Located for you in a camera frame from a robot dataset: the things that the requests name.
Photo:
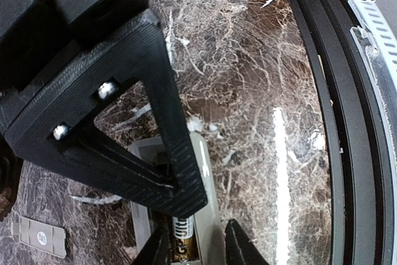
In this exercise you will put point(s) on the grey battery cover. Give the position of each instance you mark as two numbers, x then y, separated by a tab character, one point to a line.
41	236

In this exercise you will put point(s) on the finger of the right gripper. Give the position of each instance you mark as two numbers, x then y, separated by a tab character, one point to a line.
70	117

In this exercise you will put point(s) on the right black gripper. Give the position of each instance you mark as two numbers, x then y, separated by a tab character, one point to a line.
34	31

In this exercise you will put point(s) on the black front rail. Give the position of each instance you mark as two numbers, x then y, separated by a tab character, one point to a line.
360	124

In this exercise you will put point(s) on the gold grey AAA battery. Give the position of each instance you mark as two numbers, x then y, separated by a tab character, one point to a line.
183	239

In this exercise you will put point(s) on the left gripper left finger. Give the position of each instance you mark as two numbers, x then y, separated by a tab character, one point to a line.
156	249

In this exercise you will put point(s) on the grey remote control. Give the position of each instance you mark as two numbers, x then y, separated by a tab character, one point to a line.
197	197

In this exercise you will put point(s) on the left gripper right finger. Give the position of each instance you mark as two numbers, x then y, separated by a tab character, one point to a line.
239	248

